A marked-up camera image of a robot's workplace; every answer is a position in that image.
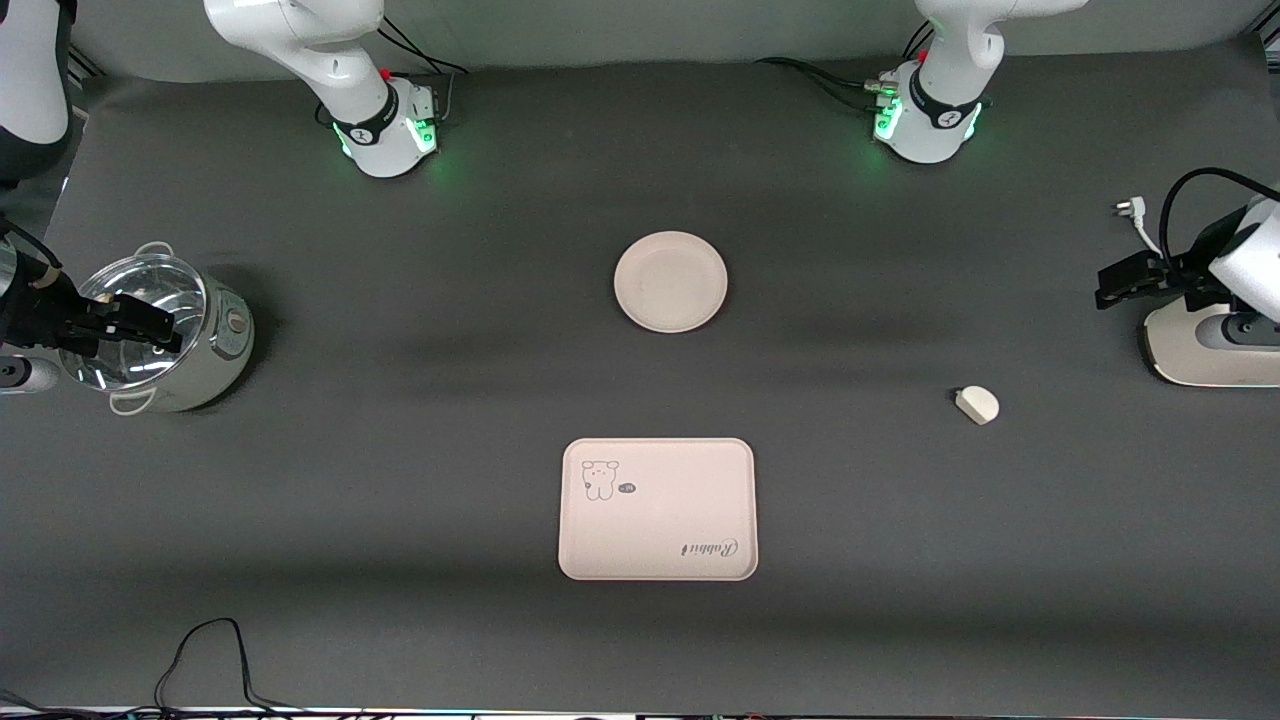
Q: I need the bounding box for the stainless steel pot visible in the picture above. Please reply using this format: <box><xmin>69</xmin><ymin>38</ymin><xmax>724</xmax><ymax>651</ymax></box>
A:
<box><xmin>60</xmin><ymin>241</ymin><xmax>257</xmax><ymax>417</ymax></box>

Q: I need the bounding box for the white power plug with cable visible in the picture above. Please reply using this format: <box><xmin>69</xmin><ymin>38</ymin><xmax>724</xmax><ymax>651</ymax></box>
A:
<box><xmin>1111</xmin><ymin>197</ymin><xmax>1169</xmax><ymax>257</ymax></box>

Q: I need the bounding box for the white steamed bun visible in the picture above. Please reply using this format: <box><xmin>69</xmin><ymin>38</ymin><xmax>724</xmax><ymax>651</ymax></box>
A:
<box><xmin>954</xmin><ymin>385</ymin><xmax>1001</xmax><ymax>427</ymax></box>

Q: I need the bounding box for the thin black looped cable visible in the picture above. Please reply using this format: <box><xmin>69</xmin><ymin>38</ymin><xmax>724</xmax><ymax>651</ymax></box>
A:
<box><xmin>153</xmin><ymin>617</ymin><xmax>306</xmax><ymax>714</ymax></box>

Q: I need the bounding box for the glass pot lid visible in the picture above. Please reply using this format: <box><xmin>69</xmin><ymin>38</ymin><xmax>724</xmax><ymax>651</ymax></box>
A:
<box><xmin>62</xmin><ymin>254</ymin><xmax>208</xmax><ymax>392</ymax></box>

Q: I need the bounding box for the white toaster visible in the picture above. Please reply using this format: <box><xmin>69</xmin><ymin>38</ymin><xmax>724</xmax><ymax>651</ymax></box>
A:
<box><xmin>1139</xmin><ymin>298</ymin><xmax>1280</xmax><ymax>389</ymax></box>

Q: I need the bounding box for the round cream plate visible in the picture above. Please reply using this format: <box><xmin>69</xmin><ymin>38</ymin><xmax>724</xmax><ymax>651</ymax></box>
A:
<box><xmin>613</xmin><ymin>231</ymin><xmax>729</xmax><ymax>334</ymax></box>

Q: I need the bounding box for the cream rectangular tray bear print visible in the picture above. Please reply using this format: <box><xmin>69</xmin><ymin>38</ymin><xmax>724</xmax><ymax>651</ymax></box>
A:
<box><xmin>558</xmin><ymin>437</ymin><xmax>760</xmax><ymax>582</ymax></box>

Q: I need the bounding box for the dark grey table cloth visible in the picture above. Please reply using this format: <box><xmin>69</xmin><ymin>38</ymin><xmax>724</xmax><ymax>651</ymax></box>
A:
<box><xmin>0</xmin><ymin>30</ymin><xmax>1280</xmax><ymax>717</ymax></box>

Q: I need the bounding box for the black cable bundle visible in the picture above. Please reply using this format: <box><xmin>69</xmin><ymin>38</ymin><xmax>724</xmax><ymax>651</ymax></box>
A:
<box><xmin>374</xmin><ymin>14</ymin><xmax>469</xmax><ymax>121</ymax></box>
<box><xmin>753</xmin><ymin>18</ymin><xmax>936</xmax><ymax>113</ymax></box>

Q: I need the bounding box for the grey cylindrical device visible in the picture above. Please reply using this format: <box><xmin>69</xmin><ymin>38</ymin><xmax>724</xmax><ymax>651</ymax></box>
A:
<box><xmin>0</xmin><ymin>354</ymin><xmax>63</xmax><ymax>397</ymax></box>

